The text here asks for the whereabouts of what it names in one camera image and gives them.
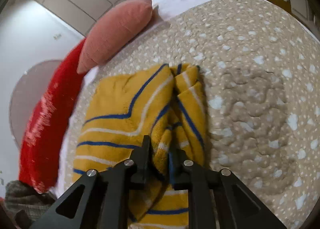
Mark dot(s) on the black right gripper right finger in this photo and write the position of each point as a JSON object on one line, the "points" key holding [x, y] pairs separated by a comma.
{"points": [[217, 199]]}

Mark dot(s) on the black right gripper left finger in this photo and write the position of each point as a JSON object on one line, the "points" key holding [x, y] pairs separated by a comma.
{"points": [[101, 199]]}

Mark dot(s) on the yellow striped knit sweater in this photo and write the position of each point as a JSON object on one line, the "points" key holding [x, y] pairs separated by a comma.
{"points": [[166, 103]]}

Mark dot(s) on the red embroidered pillow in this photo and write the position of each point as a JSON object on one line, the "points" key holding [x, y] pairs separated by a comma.
{"points": [[43, 136]]}

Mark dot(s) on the grey houndstooth cloth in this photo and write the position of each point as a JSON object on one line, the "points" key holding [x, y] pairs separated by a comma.
{"points": [[21, 197]]}

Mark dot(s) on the round white headboard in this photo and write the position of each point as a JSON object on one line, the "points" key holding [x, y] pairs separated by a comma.
{"points": [[26, 94]]}

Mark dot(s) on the beige spotted quilt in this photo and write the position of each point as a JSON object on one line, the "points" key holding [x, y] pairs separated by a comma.
{"points": [[245, 94]]}

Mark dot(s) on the pink knit cushion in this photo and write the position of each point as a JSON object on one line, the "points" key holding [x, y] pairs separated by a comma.
{"points": [[113, 31]]}

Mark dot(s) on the wall switch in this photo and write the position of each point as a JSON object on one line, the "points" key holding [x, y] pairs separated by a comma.
{"points": [[57, 36]]}

